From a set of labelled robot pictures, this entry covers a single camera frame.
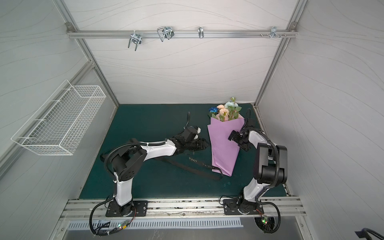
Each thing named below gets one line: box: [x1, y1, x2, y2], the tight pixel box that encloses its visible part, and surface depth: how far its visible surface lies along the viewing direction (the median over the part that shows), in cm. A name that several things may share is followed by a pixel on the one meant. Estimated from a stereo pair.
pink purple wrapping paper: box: [207, 115, 245, 177], surface depth 95 cm
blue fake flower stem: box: [208, 106, 219, 118], surface depth 113 cm
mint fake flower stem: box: [224, 96, 242, 121], surface depth 113 cm
